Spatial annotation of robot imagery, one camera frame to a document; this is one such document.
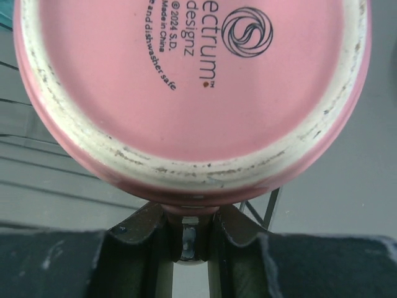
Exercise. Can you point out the teal scalloped plate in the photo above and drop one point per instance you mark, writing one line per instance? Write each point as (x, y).
(6, 12)

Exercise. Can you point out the pink patterned mug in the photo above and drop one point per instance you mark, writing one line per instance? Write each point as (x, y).
(194, 104)

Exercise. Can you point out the black wire dish rack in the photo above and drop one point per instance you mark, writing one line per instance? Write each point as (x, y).
(41, 185)

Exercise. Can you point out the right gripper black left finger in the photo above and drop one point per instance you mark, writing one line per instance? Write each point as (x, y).
(128, 260)

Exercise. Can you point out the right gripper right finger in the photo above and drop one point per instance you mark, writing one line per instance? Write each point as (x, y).
(248, 261)

